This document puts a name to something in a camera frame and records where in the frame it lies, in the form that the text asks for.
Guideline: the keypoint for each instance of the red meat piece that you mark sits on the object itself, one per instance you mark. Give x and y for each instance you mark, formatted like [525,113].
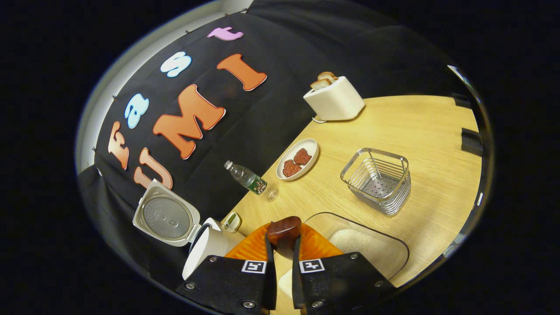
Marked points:
[291,168]
[302,156]

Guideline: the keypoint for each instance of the bread slice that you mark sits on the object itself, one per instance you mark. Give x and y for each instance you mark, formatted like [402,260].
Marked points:
[327,76]
[320,85]

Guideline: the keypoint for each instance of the black backdrop cloth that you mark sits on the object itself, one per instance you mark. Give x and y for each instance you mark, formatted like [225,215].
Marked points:
[350,52]

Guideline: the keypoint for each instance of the white oval plate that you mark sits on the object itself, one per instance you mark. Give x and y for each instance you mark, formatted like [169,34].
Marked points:
[311,146]

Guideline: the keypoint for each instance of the black block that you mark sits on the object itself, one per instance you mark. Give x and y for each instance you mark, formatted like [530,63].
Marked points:
[461,100]
[471,142]

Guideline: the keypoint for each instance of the small white dish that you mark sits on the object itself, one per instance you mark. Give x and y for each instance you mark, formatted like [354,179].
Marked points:
[231,222]

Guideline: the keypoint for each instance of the white rice cooker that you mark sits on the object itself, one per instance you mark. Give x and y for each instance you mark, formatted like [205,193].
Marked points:
[166,216]

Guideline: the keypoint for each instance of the clear plastic rice container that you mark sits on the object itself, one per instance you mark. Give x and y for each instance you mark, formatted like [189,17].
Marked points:
[323,221]

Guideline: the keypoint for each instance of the white toaster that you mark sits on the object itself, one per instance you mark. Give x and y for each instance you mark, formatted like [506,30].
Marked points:
[337,103]

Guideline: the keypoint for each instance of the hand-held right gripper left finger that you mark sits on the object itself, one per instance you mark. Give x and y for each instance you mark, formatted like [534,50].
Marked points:
[271,280]

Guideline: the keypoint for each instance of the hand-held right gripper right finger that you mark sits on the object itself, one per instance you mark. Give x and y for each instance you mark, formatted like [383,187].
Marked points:
[297,280]

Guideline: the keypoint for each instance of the clear plastic water bottle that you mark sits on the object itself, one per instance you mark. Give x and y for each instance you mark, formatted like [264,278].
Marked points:
[249,179]

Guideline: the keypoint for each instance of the brown wooden spoon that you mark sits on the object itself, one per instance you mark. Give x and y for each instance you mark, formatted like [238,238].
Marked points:
[284,229]

